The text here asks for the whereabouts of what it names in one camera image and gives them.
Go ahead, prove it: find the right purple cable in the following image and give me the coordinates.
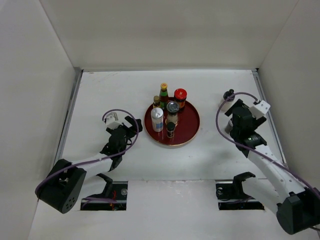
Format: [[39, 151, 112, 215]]
[[215, 91, 320, 198]]

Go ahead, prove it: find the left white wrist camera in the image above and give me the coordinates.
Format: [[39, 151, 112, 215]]
[[102, 111, 122, 130]]

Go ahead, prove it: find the green label sauce bottle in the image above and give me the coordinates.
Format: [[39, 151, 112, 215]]
[[159, 83, 169, 110]]

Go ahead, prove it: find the tall silver lid jar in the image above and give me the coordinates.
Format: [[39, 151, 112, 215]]
[[150, 107, 164, 133]]

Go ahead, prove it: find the small yellow label bottle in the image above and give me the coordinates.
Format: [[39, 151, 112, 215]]
[[152, 95, 161, 108]]

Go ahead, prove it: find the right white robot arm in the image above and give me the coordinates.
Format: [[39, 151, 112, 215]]
[[225, 99, 320, 235]]

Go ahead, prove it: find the black cap small bottle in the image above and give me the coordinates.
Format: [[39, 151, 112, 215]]
[[219, 89, 235, 112]]

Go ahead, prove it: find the grey lid spice shaker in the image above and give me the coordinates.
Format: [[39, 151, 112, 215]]
[[166, 101, 180, 125]]

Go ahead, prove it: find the red round tray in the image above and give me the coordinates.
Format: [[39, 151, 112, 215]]
[[144, 101, 200, 146]]

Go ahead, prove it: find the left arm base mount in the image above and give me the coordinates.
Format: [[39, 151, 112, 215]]
[[78, 173, 128, 211]]

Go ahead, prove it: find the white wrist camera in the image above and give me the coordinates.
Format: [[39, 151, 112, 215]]
[[102, 111, 122, 130], [249, 100, 271, 119]]

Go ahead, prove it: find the red lid sauce jar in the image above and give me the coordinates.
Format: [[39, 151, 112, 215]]
[[173, 88, 187, 112]]

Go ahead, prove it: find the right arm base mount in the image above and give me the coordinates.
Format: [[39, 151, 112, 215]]
[[215, 172, 265, 211]]

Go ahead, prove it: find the silver lid pepper jar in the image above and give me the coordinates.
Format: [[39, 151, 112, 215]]
[[224, 119, 233, 135]]

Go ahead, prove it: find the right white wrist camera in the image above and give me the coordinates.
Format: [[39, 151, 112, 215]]
[[249, 100, 271, 119]]

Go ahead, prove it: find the small dark spice jar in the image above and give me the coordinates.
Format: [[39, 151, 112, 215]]
[[166, 122, 176, 139]]

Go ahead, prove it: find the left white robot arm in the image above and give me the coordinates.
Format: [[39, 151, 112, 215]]
[[35, 115, 143, 214]]

